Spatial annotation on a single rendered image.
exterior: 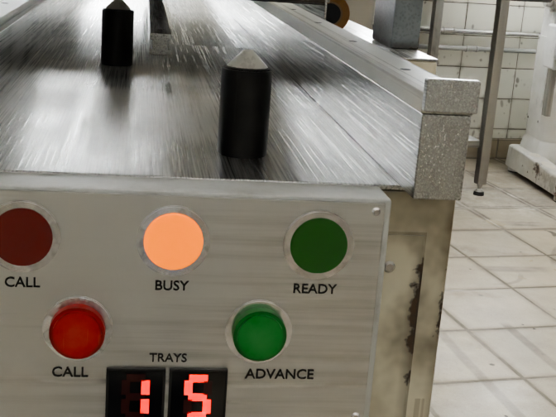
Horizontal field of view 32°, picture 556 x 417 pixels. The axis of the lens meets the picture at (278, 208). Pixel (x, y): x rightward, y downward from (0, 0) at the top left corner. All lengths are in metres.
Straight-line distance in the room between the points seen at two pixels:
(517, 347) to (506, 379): 0.22
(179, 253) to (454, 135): 0.16
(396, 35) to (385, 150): 0.78
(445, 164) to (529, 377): 1.95
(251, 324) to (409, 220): 0.12
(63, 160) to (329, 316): 0.18
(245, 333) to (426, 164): 0.14
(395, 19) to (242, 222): 0.88
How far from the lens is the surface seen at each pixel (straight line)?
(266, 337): 0.55
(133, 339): 0.56
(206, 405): 0.57
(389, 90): 0.61
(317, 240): 0.54
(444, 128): 0.55
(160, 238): 0.53
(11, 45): 0.89
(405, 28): 1.39
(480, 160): 4.18
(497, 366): 2.51
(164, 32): 1.13
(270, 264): 0.55
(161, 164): 0.59
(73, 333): 0.55
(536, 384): 2.46
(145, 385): 0.57
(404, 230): 0.59
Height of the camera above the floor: 0.97
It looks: 15 degrees down
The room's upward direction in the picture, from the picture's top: 4 degrees clockwise
